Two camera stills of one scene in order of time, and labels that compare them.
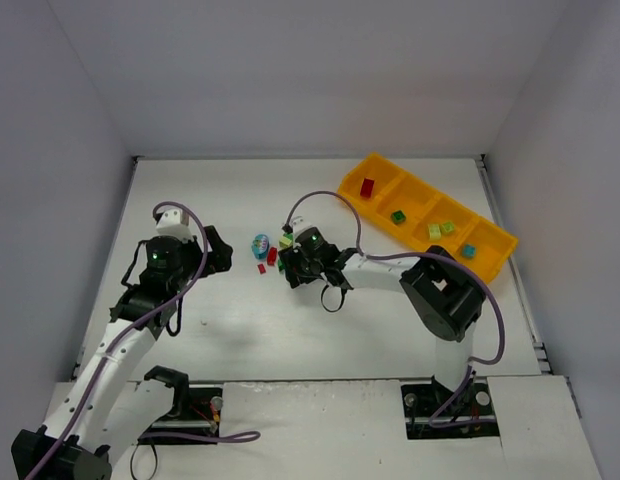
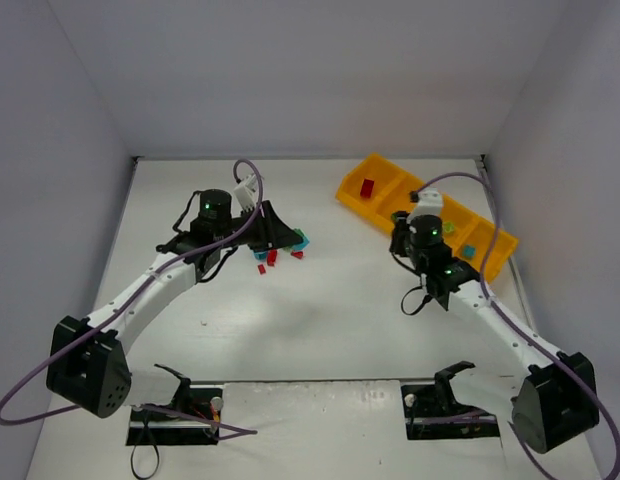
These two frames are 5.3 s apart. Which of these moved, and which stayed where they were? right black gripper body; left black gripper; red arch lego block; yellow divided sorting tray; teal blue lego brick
Moved: left black gripper; right black gripper body
Stayed: red arch lego block; teal blue lego brick; yellow divided sorting tray
